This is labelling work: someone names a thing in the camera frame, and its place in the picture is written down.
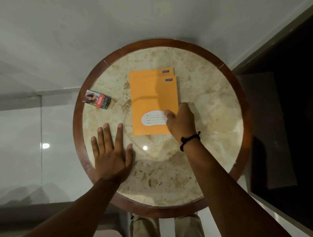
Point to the person's right thumb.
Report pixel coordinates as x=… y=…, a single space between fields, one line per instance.
x=169 y=114

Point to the orange notebook with white label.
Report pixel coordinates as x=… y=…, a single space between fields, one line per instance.
x=152 y=100

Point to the person's right forearm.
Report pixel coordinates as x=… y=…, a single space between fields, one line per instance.
x=227 y=195

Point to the person's right hand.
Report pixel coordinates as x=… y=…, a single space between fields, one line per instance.
x=182 y=123

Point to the person's left thumb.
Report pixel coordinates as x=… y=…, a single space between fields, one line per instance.
x=129 y=154

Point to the person's left forearm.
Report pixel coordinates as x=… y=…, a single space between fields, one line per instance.
x=78 y=212

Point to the person's left little finger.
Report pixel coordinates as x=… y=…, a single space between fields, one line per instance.
x=95 y=146

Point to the dark wooden cabinet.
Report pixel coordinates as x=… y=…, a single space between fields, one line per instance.
x=286 y=109

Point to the small printed cardboard pack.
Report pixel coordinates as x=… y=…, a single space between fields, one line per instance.
x=97 y=99

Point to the person's left hand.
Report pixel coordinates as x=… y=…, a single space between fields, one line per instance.
x=110 y=161

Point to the person's left middle finger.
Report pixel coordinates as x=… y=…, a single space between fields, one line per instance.
x=108 y=136

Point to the round marble table wooden rim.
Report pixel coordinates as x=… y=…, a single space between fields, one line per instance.
x=210 y=97

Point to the beige trousers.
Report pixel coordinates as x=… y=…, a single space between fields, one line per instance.
x=189 y=225

